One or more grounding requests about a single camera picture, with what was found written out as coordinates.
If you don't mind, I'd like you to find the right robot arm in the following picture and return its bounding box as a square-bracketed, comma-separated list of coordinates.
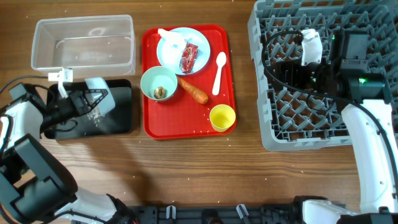
[266, 29, 397, 223]

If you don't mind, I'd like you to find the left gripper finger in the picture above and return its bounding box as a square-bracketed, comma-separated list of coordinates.
[48, 68, 73, 98]
[81, 89, 108, 111]

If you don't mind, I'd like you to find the light blue bowl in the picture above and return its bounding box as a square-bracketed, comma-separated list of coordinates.
[85, 77, 115, 116]

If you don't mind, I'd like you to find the white plastic spoon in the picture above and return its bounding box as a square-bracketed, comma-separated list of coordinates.
[212, 52, 226, 96]

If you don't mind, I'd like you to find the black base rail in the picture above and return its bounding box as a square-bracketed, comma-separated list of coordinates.
[130, 205, 299, 224]

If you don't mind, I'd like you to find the red snack wrapper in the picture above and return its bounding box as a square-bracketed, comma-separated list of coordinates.
[180, 43, 198, 73]

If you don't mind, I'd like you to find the orange carrot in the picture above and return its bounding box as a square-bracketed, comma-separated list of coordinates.
[177, 77, 208, 104]

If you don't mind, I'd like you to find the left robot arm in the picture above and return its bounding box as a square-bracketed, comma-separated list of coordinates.
[1, 69, 139, 223]

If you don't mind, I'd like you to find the yellow cup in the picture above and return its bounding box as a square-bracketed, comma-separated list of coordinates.
[209, 104, 236, 132]

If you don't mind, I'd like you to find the green bowl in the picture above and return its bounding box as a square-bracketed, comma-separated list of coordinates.
[140, 66, 178, 101]

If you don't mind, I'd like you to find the white tissue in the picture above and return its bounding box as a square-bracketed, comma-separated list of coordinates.
[157, 29, 187, 62]

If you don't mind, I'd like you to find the black waste tray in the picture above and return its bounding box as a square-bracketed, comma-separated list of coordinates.
[44, 79, 133, 140]

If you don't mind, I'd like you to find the brown food scrap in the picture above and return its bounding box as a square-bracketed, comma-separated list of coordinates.
[154, 86, 166, 100]

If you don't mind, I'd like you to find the clear plastic bin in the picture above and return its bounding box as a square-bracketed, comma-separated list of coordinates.
[30, 14, 136, 79]

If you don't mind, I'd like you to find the red serving tray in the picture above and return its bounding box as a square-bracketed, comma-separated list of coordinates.
[142, 24, 236, 139]

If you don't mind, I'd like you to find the white rice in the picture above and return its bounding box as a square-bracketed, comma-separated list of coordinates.
[86, 108, 103, 124]

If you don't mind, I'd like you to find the grey dishwasher rack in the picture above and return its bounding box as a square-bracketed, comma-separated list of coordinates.
[248, 1, 397, 151]

